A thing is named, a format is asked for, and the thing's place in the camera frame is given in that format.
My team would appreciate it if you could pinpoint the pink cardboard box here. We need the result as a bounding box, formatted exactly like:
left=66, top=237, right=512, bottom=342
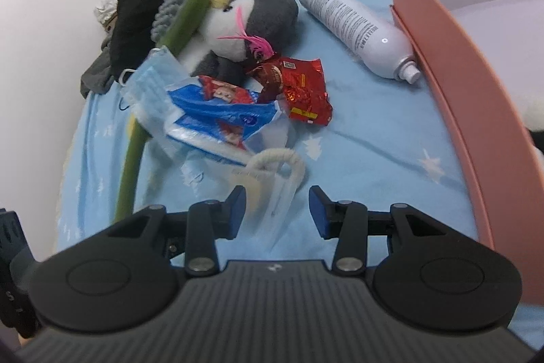
left=378, top=0, right=544, bottom=251

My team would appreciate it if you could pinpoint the red snack packet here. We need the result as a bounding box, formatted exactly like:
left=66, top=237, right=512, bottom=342
left=278, top=57, right=334, bottom=126

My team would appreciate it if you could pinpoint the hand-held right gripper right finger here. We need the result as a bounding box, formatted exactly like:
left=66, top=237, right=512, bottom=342
left=309, top=185, right=449, bottom=275

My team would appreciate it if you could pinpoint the white and black plush toy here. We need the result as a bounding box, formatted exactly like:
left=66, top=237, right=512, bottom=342
left=508, top=88, right=544, bottom=153

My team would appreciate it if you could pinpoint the dark red candy wrapper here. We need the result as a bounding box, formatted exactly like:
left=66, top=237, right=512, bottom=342
left=245, top=56, right=286, bottom=105

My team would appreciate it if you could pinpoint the blue star-print bed sheet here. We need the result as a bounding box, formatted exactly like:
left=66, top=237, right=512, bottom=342
left=55, top=0, right=544, bottom=347

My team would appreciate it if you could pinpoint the green long-handled brush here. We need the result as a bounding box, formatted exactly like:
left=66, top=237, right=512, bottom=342
left=113, top=0, right=211, bottom=224

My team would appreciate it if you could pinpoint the white spray can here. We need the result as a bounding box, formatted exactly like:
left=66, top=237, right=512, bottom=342
left=299, top=0, right=422, bottom=84

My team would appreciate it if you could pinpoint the grey and white penguin plush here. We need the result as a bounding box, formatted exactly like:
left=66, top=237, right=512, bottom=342
left=170, top=0, right=300, bottom=85

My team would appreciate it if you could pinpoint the blue and white plastic packet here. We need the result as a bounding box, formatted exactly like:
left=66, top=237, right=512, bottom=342
left=164, top=75, right=290, bottom=166

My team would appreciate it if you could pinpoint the dark grey cloth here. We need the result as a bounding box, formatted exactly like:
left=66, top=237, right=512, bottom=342
left=81, top=44, right=124, bottom=98

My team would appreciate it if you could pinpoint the white crumpled tissue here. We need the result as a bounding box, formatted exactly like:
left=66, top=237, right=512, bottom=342
left=94, top=0, right=122, bottom=26

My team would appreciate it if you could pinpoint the blue face mask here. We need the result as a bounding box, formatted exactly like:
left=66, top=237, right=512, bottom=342
left=119, top=46, right=192, bottom=143

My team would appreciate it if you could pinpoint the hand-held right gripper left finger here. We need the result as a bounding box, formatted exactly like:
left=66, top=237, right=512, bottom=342
left=106, top=185, right=248, bottom=275

